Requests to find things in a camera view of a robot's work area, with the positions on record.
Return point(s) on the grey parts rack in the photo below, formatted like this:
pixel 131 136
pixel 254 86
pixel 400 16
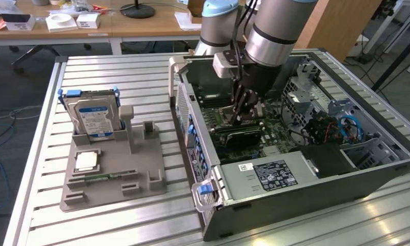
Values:
pixel 122 164

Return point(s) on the black office chair base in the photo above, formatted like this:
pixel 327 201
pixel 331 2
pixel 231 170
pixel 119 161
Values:
pixel 18 69

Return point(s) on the white floor box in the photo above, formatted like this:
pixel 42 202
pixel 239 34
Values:
pixel 356 48

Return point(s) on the green motherboard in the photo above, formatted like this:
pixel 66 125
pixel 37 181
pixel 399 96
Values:
pixel 276 133

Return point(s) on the black stand pole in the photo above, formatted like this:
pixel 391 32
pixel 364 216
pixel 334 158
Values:
pixel 398 60

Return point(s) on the silver CPU chip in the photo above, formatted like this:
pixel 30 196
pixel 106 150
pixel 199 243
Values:
pixel 86 161

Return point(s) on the grey power supply unit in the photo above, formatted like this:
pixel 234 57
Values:
pixel 238 179

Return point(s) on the white box round recess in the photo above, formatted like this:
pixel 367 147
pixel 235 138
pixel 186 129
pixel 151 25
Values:
pixel 59 25

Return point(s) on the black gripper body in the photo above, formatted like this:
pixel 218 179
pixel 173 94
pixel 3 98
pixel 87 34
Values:
pixel 261 79

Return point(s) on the white printed box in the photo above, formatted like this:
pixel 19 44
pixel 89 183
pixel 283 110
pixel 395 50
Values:
pixel 87 21

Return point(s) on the wooden desk white frame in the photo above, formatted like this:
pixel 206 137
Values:
pixel 139 25

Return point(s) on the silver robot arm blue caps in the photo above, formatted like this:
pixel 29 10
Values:
pixel 279 30

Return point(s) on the black grey PC case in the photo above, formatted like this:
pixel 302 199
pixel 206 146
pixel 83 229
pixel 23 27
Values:
pixel 292 205

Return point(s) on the grey cup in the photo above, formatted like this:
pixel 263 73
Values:
pixel 39 2

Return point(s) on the hard disk blue carrier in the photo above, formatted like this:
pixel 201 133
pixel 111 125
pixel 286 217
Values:
pixel 93 120

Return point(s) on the wooden cabinet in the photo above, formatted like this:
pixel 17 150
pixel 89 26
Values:
pixel 344 25

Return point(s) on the black lamp base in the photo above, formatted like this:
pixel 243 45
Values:
pixel 135 12

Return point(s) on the perforated silver disk bay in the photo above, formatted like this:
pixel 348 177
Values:
pixel 303 107

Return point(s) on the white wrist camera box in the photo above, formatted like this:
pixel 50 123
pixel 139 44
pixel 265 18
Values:
pixel 223 66

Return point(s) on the white box black lid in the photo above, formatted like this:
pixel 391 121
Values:
pixel 19 25

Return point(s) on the white plastic bags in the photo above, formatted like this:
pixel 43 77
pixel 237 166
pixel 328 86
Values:
pixel 0 6

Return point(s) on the blue case latch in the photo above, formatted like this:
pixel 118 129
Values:
pixel 205 190

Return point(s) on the white desk leg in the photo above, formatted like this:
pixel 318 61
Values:
pixel 384 25

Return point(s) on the clear bag of parts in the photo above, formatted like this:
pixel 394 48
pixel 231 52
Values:
pixel 81 6

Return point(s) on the green RAM stick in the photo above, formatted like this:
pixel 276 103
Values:
pixel 109 176

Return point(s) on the black case lock slider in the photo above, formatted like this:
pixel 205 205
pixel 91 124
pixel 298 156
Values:
pixel 191 98

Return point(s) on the RAM slot white clips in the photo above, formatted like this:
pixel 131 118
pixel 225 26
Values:
pixel 221 128
pixel 215 100
pixel 214 92

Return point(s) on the white booklet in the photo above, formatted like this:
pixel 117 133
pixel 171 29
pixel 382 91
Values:
pixel 185 21

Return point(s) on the plain silver disk bay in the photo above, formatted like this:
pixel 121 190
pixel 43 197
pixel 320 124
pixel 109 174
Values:
pixel 371 153

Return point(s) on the brown cardboard box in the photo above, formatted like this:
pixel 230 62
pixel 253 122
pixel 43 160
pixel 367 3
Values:
pixel 194 10

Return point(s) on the CPU socket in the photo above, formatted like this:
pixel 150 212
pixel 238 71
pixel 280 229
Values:
pixel 225 115

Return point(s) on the black graphics card silver bracket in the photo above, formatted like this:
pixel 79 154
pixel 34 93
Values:
pixel 242 139

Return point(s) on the silver chipset heat sink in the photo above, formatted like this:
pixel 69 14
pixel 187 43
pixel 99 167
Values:
pixel 271 151

